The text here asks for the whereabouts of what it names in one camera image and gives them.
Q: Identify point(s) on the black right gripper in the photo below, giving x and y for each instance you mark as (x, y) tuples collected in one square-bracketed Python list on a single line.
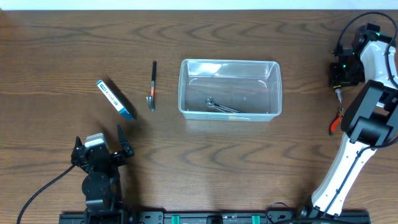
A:
[(336, 79)]

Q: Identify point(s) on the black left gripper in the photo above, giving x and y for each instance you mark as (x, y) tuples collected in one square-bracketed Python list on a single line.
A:
[(121, 160)]

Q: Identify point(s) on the yellow black ratchet screwdriver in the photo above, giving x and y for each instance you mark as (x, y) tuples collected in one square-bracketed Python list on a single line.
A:
[(338, 92)]

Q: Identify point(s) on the red handled cutting pliers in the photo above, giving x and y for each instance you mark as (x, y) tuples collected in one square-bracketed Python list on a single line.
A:
[(335, 121)]

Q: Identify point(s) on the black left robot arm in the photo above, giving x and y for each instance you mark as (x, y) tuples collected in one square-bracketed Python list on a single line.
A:
[(101, 187)]

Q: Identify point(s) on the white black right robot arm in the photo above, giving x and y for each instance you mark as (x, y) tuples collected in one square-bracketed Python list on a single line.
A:
[(369, 123)]

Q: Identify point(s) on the clear plastic container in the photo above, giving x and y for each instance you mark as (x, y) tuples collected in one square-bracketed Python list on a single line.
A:
[(253, 87)]

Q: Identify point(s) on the teal white cardboard box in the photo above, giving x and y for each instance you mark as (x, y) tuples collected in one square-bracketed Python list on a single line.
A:
[(114, 100)]

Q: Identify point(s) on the silver adjustable wrench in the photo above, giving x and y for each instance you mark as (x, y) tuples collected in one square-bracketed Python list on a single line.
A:
[(211, 104)]

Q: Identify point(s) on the small black handled hammer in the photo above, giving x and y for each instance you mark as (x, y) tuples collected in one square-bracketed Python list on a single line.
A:
[(150, 98)]

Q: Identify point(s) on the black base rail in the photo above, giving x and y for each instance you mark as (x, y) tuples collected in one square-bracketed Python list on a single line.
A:
[(273, 216)]

